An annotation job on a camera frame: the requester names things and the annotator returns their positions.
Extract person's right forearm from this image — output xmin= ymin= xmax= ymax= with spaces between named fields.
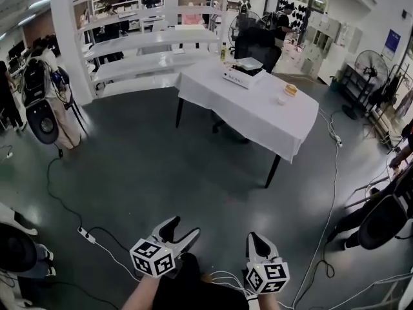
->
xmin=254 ymin=291 xmax=281 ymax=310

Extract black looped floor cable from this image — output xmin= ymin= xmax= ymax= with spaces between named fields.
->
xmin=314 ymin=237 xmax=336 ymax=279

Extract black-legged table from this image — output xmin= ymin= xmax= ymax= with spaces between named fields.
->
xmin=175 ymin=97 xmax=282 ymax=189

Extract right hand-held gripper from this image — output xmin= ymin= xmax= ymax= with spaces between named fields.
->
xmin=245 ymin=231 xmax=290 ymax=295

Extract person's left forearm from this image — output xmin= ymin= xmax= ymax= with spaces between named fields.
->
xmin=121 ymin=273 xmax=162 ymax=310

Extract black standing fan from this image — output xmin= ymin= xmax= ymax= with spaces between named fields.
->
xmin=228 ymin=10 xmax=263 ymax=56
xmin=341 ymin=50 xmax=389 ymax=121

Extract blue wall poster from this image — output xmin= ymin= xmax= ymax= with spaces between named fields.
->
xmin=381 ymin=28 xmax=402 ymax=61

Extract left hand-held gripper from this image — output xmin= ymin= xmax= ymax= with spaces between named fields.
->
xmin=129 ymin=215 xmax=202 ymax=280

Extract white square frying pan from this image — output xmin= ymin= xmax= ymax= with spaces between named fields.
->
xmin=231 ymin=57 xmax=264 ymax=72

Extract white portable stove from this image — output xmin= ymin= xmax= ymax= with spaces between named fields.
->
xmin=221 ymin=65 xmax=267 ymax=90

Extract white floor cable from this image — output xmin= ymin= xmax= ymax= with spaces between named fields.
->
xmin=92 ymin=236 xmax=143 ymax=283
xmin=292 ymin=107 xmax=343 ymax=310

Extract white shelving unit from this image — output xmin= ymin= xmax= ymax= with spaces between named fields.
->
xmin=72 ymin=0 xmax=227 ymax=98

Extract person's black clothing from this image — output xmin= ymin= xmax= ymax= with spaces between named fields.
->
xmin=151 ymin=252 xmax=251 ymax=310

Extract clothes rack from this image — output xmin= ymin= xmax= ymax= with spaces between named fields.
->
xmin=367 ymin=61 xmax=413 ymax=150

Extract white gripper cables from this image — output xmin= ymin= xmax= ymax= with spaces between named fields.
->
xmin=206 ymin=271 xmax=259 ymax=300

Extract black and white backpack rig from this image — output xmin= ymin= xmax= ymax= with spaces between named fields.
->
xmin=21 ymin=55 xmax=61 ymax=145

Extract white tablecloth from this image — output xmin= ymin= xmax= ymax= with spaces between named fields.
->
xmin=174 ymin=58 xmax=320 ymax=165

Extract white locker cabinet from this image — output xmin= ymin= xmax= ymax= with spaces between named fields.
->
xmin=299 ymin=11 xmax=343 ymax=80

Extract black office chair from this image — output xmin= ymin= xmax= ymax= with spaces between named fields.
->
xmin=234 ymin=24 xmax=282 ymax=74

